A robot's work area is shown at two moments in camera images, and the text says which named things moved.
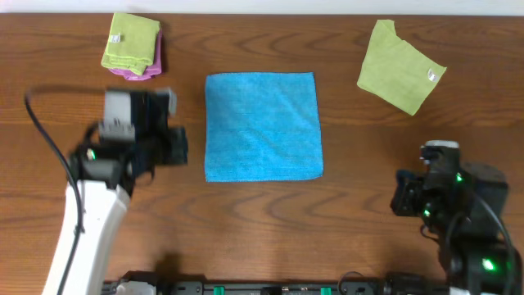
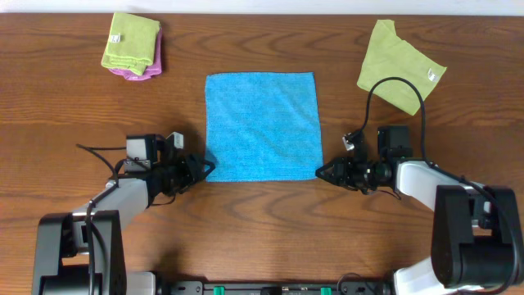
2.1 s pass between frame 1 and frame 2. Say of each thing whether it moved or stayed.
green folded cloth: stayed
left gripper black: moved
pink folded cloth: stayed
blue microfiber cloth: stayed
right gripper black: moved
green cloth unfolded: stayed
